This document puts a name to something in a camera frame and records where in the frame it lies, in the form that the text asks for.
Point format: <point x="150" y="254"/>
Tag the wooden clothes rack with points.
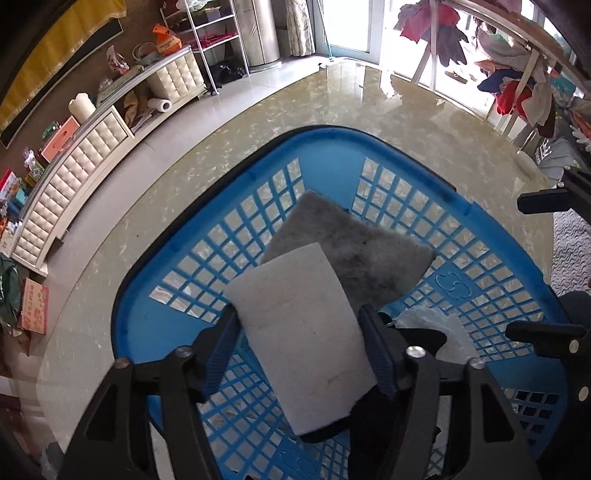
<point x="531" y="64"/>

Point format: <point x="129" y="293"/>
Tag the black bag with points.
<point x="226" y="72"/>

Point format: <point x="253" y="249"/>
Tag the red and white packet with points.
<point x="7" y="182"/>

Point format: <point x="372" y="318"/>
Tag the white tufted television cabinet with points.
<point x="74" y="184"/>

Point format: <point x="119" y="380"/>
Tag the white quilted pad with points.
<point x="441" y="327"/>

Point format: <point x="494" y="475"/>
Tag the standing air conditioner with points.
<point x="261" y="32"/>

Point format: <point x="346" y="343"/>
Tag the printed cardboard box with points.
<point x="34" y="304"/>

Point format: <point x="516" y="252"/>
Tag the grey fuzzy pad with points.
<point x="369" y="258"/>

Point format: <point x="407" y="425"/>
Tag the pink storage box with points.
<point x="60" y="138"/>

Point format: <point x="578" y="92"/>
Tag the brown slipper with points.
<point x="457" y="76"/>

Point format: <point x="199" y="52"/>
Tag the patterned curtain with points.
<point x="300" y="25"/>

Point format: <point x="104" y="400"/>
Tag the paper towel roll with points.
<point x="159" y="105"/>

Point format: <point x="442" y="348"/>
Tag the white jar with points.
<point x="82" y="107"/>

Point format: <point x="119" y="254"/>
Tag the white metal rack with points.
<point x="212" y="42"/>

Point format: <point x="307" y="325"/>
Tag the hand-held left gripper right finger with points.
<point x="375" y="348"/>

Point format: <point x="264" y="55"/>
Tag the blue plastic basket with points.
<point x="323" y="143"/>

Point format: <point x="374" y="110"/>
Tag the white cloth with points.
<point x="295" y="332"/>

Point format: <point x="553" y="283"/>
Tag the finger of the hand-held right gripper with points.
<point x="545" y="201"/>
<point x="545" y="334"/>

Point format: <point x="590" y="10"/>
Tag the green plastic bag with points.
<point x="8" y="290"/>

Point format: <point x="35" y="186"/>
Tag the yellow television cover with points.
<point x="46" y="50"/>

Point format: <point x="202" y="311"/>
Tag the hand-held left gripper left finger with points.
<point x="221" y="348"/>

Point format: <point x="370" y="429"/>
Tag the orange bag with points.
<point x="166" y="41"/>

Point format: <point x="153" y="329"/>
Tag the grey lace cloth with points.
<point x="570" y="249"/>

